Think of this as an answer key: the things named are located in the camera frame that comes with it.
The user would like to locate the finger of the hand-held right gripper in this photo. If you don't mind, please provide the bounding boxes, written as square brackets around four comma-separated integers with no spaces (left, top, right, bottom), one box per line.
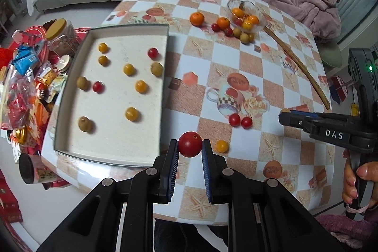
[278,111,319,135]

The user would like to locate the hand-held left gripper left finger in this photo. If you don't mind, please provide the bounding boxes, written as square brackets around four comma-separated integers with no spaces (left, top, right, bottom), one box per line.
[37,138,180,252]

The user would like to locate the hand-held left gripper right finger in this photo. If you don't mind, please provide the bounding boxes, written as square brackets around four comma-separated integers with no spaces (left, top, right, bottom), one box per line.
[202,139,344,252]

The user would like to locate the grey rimmed rectangular tray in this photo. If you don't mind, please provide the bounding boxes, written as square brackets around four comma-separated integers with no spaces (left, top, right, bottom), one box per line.
[53,23,170,167]

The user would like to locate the person's right forearm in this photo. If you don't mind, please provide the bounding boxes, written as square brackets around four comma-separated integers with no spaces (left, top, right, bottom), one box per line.
[315,214,374,249]

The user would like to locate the person's right hand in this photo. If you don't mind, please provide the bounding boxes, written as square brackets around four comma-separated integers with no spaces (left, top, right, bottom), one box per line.
[342,149,378,207]

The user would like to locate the red white printed bag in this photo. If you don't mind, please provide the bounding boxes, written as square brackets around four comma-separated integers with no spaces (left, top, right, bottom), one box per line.
[328,76,352,103]

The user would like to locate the long wooden stick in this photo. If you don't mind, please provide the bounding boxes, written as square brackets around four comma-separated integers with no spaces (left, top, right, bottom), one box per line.
[263,26,331,110]

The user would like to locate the person's dark trousers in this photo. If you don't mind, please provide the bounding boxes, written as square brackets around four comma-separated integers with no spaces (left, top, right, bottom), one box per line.
[154,218,229,252]

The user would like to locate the clear glass bowl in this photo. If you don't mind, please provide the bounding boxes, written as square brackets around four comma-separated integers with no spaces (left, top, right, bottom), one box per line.
[227,0,265,33]

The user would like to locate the canister with black lid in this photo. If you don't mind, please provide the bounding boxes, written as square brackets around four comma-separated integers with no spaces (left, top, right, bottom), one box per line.
[18,153,64,185]

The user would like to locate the jar with white lid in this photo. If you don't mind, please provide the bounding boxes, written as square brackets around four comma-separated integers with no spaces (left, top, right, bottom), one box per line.
[56,54,74,73]

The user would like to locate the gold round ornament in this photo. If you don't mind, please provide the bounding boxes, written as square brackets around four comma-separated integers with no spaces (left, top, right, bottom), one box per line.
[12,128,30,145]

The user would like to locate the red gift box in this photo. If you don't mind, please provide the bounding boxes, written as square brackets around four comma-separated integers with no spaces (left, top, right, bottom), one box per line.
[0,169,24,224]

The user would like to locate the pile of red snack packets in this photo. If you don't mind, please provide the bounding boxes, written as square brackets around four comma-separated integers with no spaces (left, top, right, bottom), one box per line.
[0,63,62,131]

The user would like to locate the jar with yellow lid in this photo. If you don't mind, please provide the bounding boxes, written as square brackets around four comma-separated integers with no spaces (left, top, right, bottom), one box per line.
[44,18,79,56]

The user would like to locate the blue snack packet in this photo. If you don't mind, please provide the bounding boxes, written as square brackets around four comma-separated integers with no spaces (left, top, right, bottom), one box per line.
[13,45,40,75]

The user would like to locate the clear plastic packet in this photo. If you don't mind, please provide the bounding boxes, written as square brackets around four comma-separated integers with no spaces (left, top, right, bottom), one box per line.
[12,30,45,46]

